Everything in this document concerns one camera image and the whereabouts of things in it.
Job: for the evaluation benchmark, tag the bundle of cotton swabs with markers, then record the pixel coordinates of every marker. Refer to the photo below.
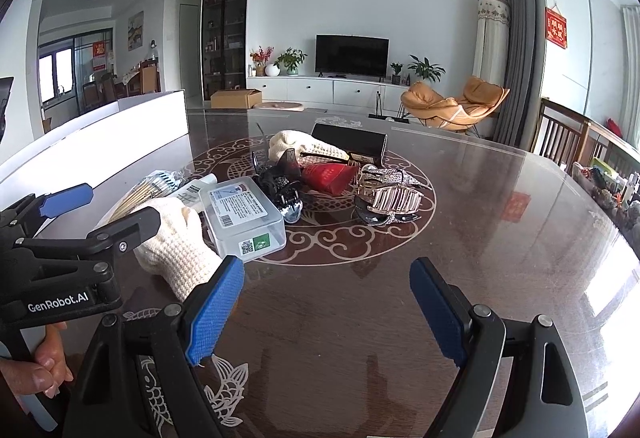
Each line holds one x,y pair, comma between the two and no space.
140,195

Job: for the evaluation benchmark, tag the rhinestone bow hair claw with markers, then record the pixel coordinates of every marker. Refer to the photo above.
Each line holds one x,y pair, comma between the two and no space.
395,200

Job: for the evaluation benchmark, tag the framed wall painting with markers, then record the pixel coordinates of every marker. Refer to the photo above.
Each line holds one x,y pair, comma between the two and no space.
136,31

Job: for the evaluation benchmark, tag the black rectangular box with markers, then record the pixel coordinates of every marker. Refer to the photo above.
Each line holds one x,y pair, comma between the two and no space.
350,138

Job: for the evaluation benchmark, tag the green potted plant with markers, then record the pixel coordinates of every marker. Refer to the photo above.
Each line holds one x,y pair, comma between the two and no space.
290,61

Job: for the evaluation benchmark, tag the round white vase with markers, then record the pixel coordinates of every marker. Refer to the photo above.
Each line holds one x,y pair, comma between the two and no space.
273,70

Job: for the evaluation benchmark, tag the dark glass display cabinet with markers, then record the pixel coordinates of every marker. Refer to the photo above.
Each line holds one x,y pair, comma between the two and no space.
225,28

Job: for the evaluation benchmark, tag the red flower arrangement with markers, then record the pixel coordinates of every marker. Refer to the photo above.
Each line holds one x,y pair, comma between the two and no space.
260,58

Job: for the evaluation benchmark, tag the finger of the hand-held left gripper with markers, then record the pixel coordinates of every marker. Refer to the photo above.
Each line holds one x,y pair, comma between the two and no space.
65,200
135,228

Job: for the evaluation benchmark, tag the person's left hand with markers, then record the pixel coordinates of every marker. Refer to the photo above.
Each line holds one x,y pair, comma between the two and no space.
40,373

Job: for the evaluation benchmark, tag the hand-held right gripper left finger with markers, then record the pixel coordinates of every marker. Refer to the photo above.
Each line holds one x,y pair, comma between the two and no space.
215,313

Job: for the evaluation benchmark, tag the red foil packet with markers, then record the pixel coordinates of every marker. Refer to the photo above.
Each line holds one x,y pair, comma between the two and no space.
327,175

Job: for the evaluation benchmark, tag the cluttered side shelf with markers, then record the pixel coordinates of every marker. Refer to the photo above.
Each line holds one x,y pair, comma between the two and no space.
610,188

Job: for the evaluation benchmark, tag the clear plastic box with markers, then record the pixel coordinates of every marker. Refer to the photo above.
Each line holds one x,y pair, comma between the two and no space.
240,213

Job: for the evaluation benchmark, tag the cream knitted glove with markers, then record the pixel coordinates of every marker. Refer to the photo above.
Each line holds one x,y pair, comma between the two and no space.
175,248
295,143

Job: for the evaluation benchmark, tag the white cream tube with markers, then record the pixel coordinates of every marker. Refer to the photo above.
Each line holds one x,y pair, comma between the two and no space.
192,192

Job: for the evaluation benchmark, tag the covered standing air conditioner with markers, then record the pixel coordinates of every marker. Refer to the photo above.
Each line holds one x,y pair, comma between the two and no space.
491,38

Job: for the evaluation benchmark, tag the orange lounge chair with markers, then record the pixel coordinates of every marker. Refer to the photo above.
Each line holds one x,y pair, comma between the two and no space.
482,98
430,106

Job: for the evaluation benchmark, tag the cardboard box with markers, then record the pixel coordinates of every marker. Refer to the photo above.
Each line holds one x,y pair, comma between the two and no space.
235,98

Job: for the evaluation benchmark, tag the wooden dining chair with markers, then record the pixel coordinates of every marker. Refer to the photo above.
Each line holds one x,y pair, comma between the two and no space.
150,78

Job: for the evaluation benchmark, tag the black television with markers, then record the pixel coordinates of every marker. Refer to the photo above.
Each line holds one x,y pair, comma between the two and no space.
352,56

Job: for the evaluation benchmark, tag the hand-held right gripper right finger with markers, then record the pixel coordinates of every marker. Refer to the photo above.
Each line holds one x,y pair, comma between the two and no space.
440,313

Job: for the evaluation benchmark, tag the white television cabinet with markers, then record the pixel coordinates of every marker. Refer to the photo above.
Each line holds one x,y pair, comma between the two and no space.
310,91

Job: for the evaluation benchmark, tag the black metal stand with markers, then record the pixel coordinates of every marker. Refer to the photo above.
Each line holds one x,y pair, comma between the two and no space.
378,104

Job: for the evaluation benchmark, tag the small potted plant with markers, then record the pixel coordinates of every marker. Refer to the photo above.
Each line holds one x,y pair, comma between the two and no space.
396,71

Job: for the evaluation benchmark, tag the red wall hanging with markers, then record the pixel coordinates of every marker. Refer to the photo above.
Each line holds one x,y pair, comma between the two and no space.
556,27

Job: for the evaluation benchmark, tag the red door poster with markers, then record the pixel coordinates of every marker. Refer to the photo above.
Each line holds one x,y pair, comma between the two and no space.
101,54

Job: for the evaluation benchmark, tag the grey curtain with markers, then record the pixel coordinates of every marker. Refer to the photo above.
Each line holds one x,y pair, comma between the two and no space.
517,48

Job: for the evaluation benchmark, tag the black mesh bow hair claw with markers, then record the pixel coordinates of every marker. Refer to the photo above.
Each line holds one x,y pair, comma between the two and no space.
277,185

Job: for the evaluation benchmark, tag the beige oval floor object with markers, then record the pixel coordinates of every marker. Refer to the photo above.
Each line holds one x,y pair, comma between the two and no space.
280,106

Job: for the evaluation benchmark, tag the large leafy potted plant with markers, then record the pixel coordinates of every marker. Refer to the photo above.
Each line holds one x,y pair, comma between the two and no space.
425,68

